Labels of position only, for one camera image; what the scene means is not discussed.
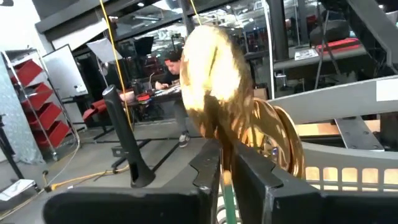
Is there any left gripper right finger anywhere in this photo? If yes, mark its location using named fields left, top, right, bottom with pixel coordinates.
left=231, top=141, right=398, bottom=224

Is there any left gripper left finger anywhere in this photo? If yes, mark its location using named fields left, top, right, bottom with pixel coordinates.
left=42, top=139, right=222, bottom=224

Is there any gold spoon green handle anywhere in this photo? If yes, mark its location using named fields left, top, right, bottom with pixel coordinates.
left=248, top=98, right=293, bottom=175
left=179, top=24, right=255, bottom=224
left=273, top=105, right=307, bottom=180

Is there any red padded chair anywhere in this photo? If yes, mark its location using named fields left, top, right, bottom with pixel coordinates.
left=81, top=98, right=108, bottom=123

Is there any red round container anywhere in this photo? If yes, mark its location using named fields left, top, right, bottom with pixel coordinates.
left=136, top=92, right=152, bottom=104

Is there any dark work desk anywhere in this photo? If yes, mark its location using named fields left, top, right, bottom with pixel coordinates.
left=124, top=85, right=184, bottom=108

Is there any red bin shelf rack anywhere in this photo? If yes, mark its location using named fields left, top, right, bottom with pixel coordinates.
left=1, top=48, right=73, bottom=162

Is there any person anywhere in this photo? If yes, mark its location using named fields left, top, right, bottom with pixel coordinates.
left=154, top=49, right=191, bottom=149

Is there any white board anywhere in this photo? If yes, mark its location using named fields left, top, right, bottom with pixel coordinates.
left=41, top=44, right=90, bottom=101

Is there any white tilted panel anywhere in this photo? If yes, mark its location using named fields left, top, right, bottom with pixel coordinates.
left=86, top=37, right=124, bottom=63

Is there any yellow floor cable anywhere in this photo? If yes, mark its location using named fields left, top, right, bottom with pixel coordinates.
left=0, top=164, right=131, bottom=220

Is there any black stand post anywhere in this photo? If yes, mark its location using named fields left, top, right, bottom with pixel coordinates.
left=101, top=85, right=156, bottom=189

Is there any black aluminium table frame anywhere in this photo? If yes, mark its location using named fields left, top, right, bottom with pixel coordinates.
left=334, top=0, right=398, bottom=152

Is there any yellow hanging cable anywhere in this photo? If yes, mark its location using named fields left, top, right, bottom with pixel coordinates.
left=188, top=0, right=203, bottom=26
left=98, top=0, right=134, bottom=131

